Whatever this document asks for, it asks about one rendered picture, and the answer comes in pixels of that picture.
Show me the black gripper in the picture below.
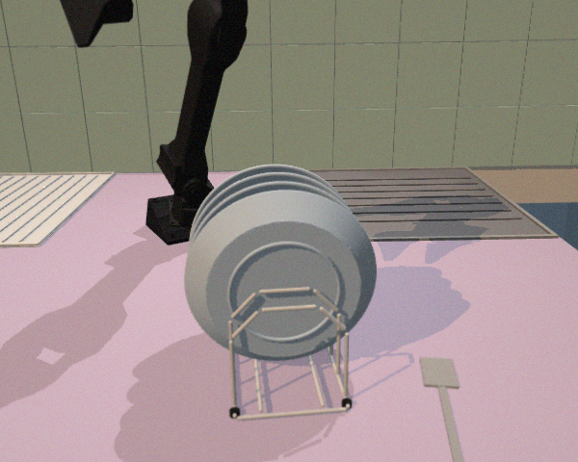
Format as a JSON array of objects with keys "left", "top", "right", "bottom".
[{"left": 60, "top": 0, "right": 133, "bottom": 48}]

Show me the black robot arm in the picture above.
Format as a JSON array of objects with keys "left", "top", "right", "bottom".
[{"left": 156, "top": 0, "right": 248, "bottom": 228}]

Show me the beige wire dish rack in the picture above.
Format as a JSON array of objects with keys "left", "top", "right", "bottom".
[{"left": 228, "top": 287, "right": 352, "bottom": 421}]

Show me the beige ribbed draining mat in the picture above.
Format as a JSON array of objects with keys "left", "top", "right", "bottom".
[{"left": 0, "top": 172, "right": 116, "bottom": 247}]

